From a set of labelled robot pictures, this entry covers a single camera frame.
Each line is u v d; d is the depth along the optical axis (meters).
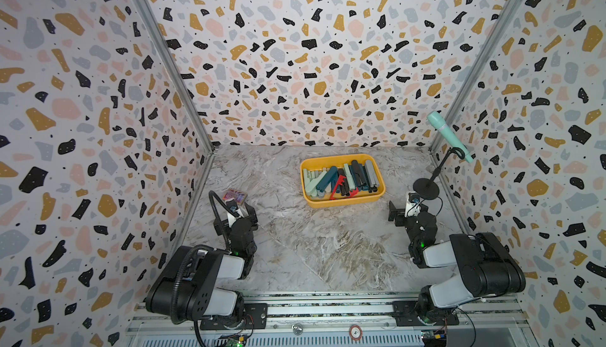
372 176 1.06
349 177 1.06
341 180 1.04
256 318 0.73
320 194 1.01
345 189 1.03
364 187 1.03
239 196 1.00
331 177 1.06
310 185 1.00
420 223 0.72
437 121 0.83
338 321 0.73
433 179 1.01
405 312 0.74
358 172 1.07
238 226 0.71
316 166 1.11
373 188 1.04
